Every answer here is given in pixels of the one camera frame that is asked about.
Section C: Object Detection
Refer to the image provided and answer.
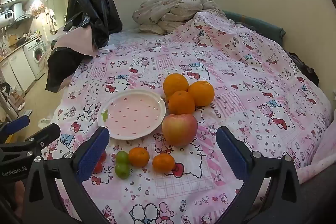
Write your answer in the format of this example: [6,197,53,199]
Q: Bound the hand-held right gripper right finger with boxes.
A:
[216,126,302,224]

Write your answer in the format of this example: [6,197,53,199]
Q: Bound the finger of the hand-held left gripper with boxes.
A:
[0,123,61,161]
[0,115,30,136]

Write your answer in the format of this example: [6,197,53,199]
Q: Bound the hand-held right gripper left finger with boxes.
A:
[22,126,111,224]

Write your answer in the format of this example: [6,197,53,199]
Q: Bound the pink strawberry print plate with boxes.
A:
[97,89,167,140]

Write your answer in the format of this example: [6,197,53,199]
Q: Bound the red yellow apple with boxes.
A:
[162,114,198,147]

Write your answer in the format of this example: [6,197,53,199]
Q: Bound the large orange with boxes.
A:
[168,90,196,115]
[163,73,189,97]
[187,81,215,106]

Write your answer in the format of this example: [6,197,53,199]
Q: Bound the small mandarin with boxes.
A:
[152,153,175,173]
[128,147,150,168]

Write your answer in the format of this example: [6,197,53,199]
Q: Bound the white plastic bag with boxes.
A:
[39,115,54,130]

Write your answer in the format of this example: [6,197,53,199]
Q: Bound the small green fruit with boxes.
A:
[116,151,130,164]
[115,163,130,179]

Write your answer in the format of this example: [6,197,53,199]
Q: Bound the white kitchen cabinet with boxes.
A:
[0,56,36,94]

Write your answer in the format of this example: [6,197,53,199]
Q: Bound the pink cartoon printed blanket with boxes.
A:
[42,10,335,224]

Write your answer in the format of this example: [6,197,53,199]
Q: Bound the white washing machine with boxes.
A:
[24,38,47,80]

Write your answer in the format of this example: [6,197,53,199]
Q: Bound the pink and black cloth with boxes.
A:
[45,28,99,93]

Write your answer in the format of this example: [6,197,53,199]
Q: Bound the hanging light clothes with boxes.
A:
[43,7,57,36]

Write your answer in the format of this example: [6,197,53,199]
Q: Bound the dark cloth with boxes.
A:
[289,52,320,86]

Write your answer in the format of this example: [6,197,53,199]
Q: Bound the white water heater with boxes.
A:
[0,2,25,28]

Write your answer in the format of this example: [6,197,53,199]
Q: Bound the teal cushion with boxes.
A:
[223,10,286,43]

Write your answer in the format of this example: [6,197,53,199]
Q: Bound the crumpled beige quilt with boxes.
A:
[132,0,226,35]

